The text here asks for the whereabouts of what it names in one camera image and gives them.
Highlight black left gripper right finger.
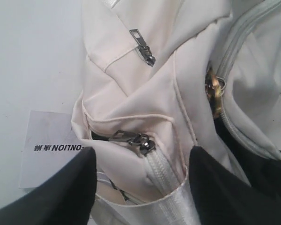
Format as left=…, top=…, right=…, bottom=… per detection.
left=189, top=146, right=281, bottom=225

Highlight gold key ring zipper pull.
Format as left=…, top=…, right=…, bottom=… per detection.
left=205, top=66, right=226, bottom=119

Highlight white paper hang tag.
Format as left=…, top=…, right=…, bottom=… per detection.
left=19, top=111, right=83, bottom=189

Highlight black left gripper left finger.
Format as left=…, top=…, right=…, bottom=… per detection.
left=0, top=147, right=97, bottom=225

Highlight cream fabric duffel bag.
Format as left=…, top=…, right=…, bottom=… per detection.
left=71, top=0, right=281, bottom=225

